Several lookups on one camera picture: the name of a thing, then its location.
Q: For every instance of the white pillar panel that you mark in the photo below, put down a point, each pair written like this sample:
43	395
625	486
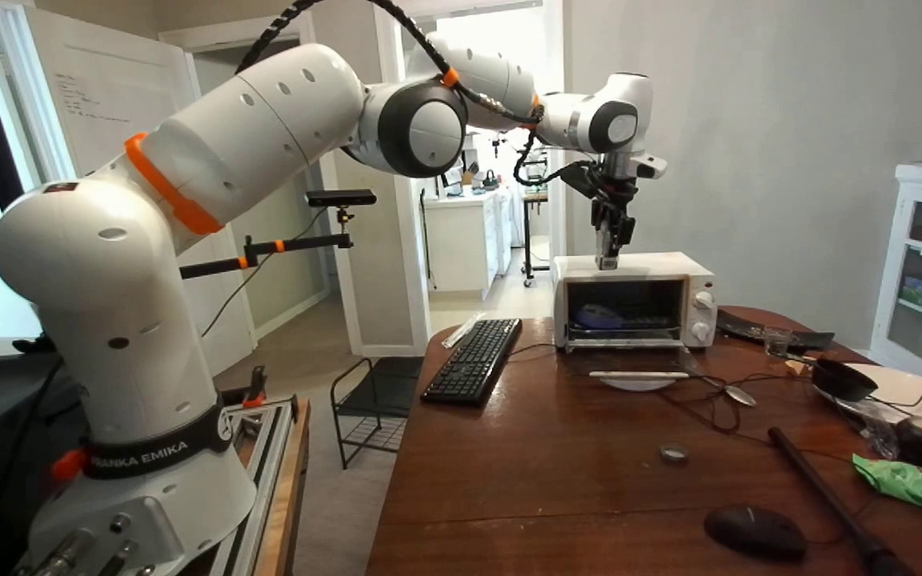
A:
387	297

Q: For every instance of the dark round tray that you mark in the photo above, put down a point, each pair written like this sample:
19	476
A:
761	323

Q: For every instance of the small round metal lid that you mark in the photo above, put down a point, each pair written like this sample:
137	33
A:
674	452

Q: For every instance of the small white paper piece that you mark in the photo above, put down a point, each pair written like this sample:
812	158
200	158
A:
458	334

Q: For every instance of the white background counter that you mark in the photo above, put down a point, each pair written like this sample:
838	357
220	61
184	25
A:
462	242

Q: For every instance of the black bowl-shaped object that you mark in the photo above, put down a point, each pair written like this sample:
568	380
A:
841	380

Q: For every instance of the black keyboard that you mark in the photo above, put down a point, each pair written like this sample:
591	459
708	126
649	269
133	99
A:
471	361

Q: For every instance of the dark long stick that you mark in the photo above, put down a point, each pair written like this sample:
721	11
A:
823	493

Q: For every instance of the dark brown object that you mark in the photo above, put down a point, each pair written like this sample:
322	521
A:
919	443

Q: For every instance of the black camera on stand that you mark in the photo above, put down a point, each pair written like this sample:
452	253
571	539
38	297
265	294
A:
338	196

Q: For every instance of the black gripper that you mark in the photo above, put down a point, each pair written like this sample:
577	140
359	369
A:
609	194

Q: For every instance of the black chair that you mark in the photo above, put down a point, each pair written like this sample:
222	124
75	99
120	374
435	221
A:
381	388

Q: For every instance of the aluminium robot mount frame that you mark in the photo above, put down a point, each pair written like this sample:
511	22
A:
271	468

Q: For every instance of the black pole with orange clamps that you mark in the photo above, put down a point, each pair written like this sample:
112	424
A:
271	246

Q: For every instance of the black computer mouse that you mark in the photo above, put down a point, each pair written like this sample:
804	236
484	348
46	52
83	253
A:
753	532

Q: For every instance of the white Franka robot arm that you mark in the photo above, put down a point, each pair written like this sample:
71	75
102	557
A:
98	290

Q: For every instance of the metal spoon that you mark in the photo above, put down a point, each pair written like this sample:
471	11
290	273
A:
740	395

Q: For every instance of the green cloth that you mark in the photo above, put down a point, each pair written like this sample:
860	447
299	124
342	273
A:
897	480

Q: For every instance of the white toaster oven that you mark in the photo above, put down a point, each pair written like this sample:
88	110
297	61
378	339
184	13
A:
655	268

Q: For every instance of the white whiteboard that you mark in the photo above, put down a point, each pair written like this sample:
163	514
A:
98	96

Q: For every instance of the small clear glass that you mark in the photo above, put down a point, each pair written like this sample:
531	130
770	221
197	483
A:
778	348

